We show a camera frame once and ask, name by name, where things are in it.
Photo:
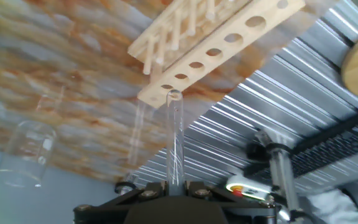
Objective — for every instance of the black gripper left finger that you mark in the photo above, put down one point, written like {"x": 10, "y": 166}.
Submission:
{"x": 98, "y": 213}

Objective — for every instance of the orange marble pattern mat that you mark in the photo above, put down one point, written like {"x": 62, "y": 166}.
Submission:
{"x": 73, "y": 62}

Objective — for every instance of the clear glass test tube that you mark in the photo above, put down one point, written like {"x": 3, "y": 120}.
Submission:
{"x": 175, "y": 140}

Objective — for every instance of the wooden test tube rack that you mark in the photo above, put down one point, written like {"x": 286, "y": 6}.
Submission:
{"x": 216, "y": 53}

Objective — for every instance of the white sleeved forearm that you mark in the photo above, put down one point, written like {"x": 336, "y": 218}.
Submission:
{"x": 337, "y": 208}

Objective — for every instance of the black keyboard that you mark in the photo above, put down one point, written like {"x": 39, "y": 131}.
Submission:
{"x": 322, "y": 155}

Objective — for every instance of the white emergency stop pendant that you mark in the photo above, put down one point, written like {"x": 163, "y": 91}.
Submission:
{"x": 244, "y": 184}

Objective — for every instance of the clear glass beaker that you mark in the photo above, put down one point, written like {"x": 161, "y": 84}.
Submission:
{"x": 26, "y": 149}

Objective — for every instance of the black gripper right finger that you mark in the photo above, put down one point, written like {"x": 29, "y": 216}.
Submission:
{"x": 253, "y": 213}

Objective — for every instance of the aluminium frame beam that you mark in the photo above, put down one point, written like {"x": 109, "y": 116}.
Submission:
{"x": 283, "y": 177}

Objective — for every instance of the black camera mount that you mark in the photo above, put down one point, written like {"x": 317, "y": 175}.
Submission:
{"x": 255, "y": 152}

